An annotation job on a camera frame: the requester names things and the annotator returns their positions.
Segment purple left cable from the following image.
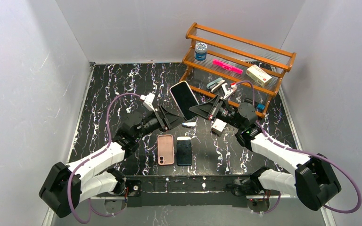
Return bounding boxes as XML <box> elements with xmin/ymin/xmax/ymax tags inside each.
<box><xmin>67</xmin><ymin>93</ymin><xmax>142</xmax><ymax>225</ymax></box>

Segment teal and white stapler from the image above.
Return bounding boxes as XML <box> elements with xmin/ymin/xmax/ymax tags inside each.
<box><xmin>206</xmin><ymin>78</ymin><xmax>225</xmax><ymax>93</ymax></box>

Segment pink phone case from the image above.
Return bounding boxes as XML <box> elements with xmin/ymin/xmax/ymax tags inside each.
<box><xmin>157</xmin><ymin>134</ymin><xmax>175</xmax><ymax>166</ymax></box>

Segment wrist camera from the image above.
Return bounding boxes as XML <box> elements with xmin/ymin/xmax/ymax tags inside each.
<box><xmin>221</xmin><ymin>83</ymin><xmax>237</xmax><ymax>100</ymax></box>
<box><xmin>140</xmin><ymin>92</ymin><xmax>156</xmax><ymax>112</ymax></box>

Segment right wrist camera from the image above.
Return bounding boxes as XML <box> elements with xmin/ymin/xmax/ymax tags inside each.
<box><xmin>221</xmin><ymin>83</ymin><xmax>237</xmax><ymax>100</ymax></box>

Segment pink highlighter pen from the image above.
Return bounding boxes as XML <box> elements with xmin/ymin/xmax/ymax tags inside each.
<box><xmin>213</xmin><ymin>59</ymin><xmax>244</xmax><ymax>75</ymax></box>

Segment orange wooden shelf rack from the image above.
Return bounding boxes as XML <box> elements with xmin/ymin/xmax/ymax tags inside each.
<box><xmin>180</xmin><ymin>23</ymin><xmax>297</xmax><ymax>118</ymax></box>

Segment white rectangular box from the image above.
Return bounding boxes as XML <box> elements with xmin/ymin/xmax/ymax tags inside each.
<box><xmin>211</xmin><ymin>119</ymin><xmax>227</xmax><ymax>136</ymax></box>

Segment bare black phone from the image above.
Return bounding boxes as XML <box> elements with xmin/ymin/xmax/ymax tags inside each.
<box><xmin>176</xmin><ymin>137</ymin><xmax>193</xmax><ymax>166</ymax></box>

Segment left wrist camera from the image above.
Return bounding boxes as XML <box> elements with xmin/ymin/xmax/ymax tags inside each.
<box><xmin>140</xmin><ymin>92</ymin><xmax>156</xmax><ymax>112</ymax></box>

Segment blue lidded jar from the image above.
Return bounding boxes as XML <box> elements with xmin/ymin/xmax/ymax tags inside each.
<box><xmin>194</xmin><ymin>42</ymin><xmax>208</xmax><ymax>61</ymax></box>

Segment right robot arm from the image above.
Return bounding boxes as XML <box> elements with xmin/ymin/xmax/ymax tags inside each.
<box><xmin>189</xmin><ymin>96</ymin><xmax>342</xmax><ymax>210</ymax></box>

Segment white red carton box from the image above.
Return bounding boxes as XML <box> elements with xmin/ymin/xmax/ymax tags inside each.
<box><xmin>246</xmin><ymin>65</ymin><xmax>272</xmax><ymax>87</ymax></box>

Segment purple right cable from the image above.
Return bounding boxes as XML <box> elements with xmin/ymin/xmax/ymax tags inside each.
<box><xmin>235</xmin><ymin>80</ymin><xmax>362</xmax><ymax>214</ymax></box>

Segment purple cable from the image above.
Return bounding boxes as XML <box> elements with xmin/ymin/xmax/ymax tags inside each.
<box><xmin>235</xmin><ymin>80</ymin><xmax>362</xmax><ymax>214</ymax></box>
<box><xmin>67</xmin><ymin>93</ymin><xmax>142</xmax><ymax>225</ymax></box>

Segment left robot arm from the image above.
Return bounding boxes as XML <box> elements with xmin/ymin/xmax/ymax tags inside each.
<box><xmin>39</xmin><ymin>106</ymin><xmax>185</xmax><ymax>218</ymax></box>

